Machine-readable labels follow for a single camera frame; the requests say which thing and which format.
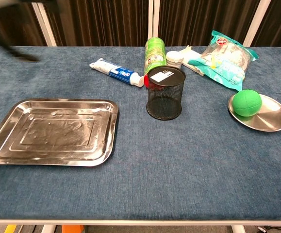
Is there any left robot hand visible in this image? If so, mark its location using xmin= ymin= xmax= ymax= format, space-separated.
xmin=0 ymin=0 xmax=39 ymax=63

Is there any black mesh cup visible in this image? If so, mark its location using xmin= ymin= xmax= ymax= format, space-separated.
xmin=146 ymin=66 xmax=186 ymax=120

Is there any green ball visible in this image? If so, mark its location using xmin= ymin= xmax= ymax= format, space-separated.
xmin=231 ymin=89 xmax=263 ymax=117

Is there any dark pleated curtain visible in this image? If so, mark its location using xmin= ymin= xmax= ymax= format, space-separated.
xmin=251 ymin=0 xmax=281 ymax=47
xmin=158 ymin=0 xmax=261 ymax=47
xmin=0 ymin=2 xmax=46 ymax=47
xmin=43 ymin=0 xmax=153 ymax=47

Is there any rectangular steel tray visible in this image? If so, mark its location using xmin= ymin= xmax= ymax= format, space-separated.
xmin=0 ymin=98 xmax=119 ymax=167

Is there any white blue toothpaste tube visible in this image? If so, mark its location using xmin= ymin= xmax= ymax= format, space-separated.
xmin=89 ymin=58 xmax=145 ymax=88

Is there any green chips can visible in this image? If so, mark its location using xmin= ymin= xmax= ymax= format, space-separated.
xmin=144 ymin=36 xmax=167 ymax=88

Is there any small white jar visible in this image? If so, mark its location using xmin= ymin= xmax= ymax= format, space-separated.
xmin=165 ymin=50 xmax=184 ymax=70

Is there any beige flat packet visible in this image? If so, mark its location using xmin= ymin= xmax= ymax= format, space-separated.
xmin=181 ymin=45 xmax=206 ymax=76

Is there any blue felt table cover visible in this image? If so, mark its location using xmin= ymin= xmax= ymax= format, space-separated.
xmin=0 ymin=46 xmax=281 ymax=221

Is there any teal snack bag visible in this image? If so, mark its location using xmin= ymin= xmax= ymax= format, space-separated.
xmin=187 ymin=30 xmax=259 ymax=92

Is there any round steel plate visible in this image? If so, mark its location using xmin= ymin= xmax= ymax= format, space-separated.
xmin=228 ymin=93 xmax=281 ymax=133

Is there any white frame post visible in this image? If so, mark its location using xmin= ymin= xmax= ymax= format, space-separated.
xmin=243 ymin=0 xmax=272 ymax=47
xmin=31 ymin=1 xmax=57 ymax=47
xmin=148 ymin=0 xmax=160 ymax=47

